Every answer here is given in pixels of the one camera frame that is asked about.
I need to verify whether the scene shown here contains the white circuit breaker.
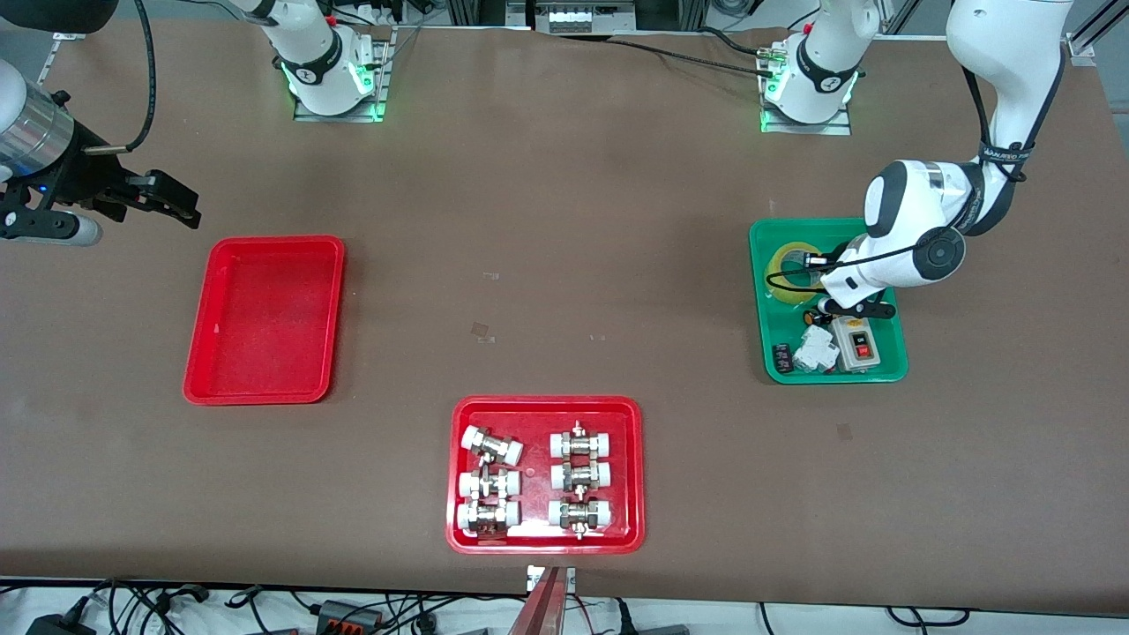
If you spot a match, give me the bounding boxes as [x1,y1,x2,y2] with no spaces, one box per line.
[792,325,840,371]

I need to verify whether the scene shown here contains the red plastic tray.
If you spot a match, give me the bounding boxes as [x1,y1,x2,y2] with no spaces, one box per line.
[445,396,646,556]
[183,235,346,406]

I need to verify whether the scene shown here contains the black plug adapter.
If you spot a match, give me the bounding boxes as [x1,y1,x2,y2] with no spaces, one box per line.
[25,612,98,635]

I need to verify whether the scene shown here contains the white capped metal pipe fitting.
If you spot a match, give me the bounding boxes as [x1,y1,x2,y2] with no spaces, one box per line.
[550,460,613,493]
[461,425,525,467]
[458,467,521,500]
[550,422,614,459]
[456,499,521,537]
[548,496,614,539]

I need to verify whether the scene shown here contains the black power brick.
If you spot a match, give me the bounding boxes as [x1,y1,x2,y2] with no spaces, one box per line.
[316,600,383,631]

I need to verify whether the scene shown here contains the black floor cable tangle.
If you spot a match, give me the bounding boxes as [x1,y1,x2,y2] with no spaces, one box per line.
[88,578,213,635]

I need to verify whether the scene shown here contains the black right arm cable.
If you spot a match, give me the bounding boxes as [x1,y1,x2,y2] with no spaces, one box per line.
[82,0,155,156]

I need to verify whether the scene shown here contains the grey switch box red button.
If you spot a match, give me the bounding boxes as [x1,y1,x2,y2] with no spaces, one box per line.
[831,317,882,372]

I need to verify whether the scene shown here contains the black floor cable loop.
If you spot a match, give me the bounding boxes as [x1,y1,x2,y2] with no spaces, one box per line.
[885,605,973,629]

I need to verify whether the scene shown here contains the black braided table cable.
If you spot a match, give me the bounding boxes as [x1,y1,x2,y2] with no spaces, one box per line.
[701,26,777,56]
[609,35,777,78]

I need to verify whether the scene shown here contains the aluminium arm base plate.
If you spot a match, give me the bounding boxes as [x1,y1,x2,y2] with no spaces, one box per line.
[760,44,853,136]
[294,26,393,123]

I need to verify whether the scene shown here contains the green plastic tray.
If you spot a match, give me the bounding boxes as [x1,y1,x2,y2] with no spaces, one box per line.
[749,218,909,385]

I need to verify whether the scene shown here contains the yellow tape roll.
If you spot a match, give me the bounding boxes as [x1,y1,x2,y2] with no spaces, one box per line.
[764,241,830,307]

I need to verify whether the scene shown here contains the grey terminal block unit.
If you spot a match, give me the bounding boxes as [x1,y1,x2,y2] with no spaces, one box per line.
[529,0,638,34]

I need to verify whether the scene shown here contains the small silver metal bracket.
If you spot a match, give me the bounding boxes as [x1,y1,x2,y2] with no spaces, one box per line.
[527,565,577,594]

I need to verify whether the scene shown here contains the red metal bar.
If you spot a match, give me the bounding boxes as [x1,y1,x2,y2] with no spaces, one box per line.
[507,567,570,635]

